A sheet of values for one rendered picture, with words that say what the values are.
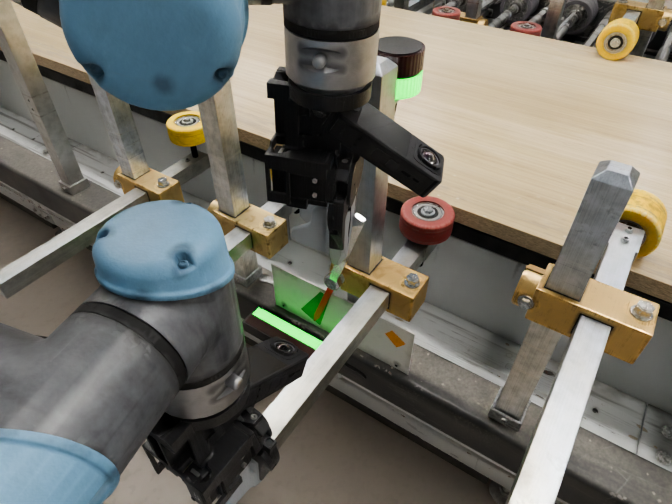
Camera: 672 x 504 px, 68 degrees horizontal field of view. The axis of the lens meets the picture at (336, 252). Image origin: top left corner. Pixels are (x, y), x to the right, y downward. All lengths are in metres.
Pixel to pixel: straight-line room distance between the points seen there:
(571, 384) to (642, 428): 0.45
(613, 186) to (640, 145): 0.56
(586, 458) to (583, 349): 0.28
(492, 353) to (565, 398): 0.45
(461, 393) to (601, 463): 0.20
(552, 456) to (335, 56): 0.36
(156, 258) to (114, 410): 0.08
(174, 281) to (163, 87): 0.10
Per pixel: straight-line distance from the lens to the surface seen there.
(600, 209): 0.51
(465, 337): 0.96
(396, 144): 0.45
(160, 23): 0.23
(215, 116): 0.72
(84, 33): 0.24
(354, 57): 0.40
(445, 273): 0.93
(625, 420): 0.96
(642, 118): 1.15
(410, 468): 1.50
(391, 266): 0.70
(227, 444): 0.45
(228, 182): 0.78
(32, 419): 0.27
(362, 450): 1.51
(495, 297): 0.92
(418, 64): 0.57
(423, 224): 0.72
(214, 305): 0.31
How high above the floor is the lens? 1.36
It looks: 43 degrees down
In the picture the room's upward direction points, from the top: straight up
